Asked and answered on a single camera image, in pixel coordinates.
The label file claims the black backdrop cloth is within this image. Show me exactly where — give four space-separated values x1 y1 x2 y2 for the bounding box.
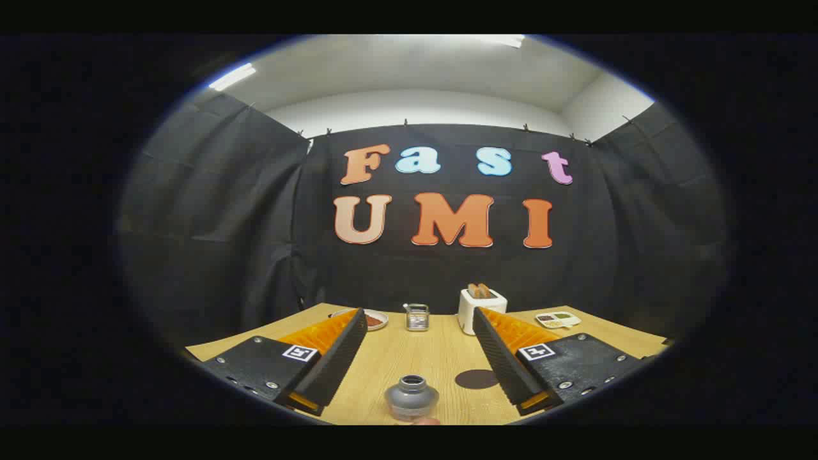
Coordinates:
118 89 729 339

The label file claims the small metal wire rack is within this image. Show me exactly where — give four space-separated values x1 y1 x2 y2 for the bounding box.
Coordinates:
403 303 430 332

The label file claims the silver juice bottle pink label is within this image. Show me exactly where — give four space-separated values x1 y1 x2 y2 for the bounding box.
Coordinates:
384 374 440 424

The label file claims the dark brown round coaster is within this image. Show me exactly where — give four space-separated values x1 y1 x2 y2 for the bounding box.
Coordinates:
454 369 500 390

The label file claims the wooden table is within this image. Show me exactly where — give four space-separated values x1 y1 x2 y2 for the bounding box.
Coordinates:
185 303 672 426

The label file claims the cream divided food tray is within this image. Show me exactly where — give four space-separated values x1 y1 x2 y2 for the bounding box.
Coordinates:
535 311 582 330

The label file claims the white plate with red food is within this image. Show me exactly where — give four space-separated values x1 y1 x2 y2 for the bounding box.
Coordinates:
329 308 389 332

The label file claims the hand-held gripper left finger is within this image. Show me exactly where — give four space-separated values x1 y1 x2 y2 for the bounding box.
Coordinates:
203 308 369 417

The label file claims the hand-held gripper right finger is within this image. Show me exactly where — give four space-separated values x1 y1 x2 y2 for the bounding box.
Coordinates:
472 307 644 417

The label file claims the white toaster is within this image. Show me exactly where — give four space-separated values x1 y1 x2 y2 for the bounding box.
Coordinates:
458 287 508 336

